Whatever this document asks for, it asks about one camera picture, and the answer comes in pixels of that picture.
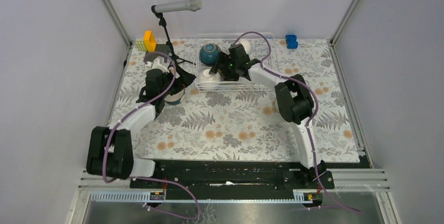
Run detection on grey microphone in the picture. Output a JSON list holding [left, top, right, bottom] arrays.
[[151, 0, 203, 13]]

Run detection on floral patterned table mat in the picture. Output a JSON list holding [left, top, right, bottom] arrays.
[[132, 39, 359, 163]]

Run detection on white ribbed bowl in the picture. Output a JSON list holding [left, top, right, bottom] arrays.
[[197, 69, 221, 92], [238, 39, 253, 54]]

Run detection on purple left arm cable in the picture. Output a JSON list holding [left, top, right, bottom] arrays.
[[102, 51, 203, 220]]

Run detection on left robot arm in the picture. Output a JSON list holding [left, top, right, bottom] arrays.
[[86, 65, 196, 188]]

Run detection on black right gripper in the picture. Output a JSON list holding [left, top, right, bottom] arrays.
[[209, 52, 239, 83]]

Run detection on orange toy block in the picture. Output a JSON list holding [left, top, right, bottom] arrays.
[[142, 30, 157, 52]]

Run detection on dark blue ceramic bowl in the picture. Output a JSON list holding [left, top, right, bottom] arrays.
[[199, 43, 220, 66]]

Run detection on yellow-green toy block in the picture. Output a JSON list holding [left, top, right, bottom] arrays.
[[134, 40, 147, 51]]

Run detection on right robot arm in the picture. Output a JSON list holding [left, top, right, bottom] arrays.
[[202, 44, 321, 188]]

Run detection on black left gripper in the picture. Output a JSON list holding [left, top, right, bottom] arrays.
[[159, 63, 195, 98]]

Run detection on teal bowl white interior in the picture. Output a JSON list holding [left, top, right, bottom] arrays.
[[164, 89, 185, 105]]

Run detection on white ribbed bowl front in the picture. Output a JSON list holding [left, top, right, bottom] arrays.
[[197, 69, 221, 92]]

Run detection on white wire dish rack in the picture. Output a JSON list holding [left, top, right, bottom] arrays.
[[194, 32, 280, 92]]

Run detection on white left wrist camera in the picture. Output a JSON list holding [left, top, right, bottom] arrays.
[[145, 57, 170, 73]]

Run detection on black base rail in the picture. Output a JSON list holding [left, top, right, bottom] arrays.
[[130, 160, 335, 200]]

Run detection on blue toy block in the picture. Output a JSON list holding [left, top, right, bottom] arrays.
[[285, 34, 299, 49]]

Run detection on black microphone tripod stand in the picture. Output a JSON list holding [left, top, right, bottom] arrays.
[[152, 9, 195, 64]]

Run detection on grey toy baseplate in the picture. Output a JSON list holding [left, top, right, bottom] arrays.
[[145, 44, 170, 58]]

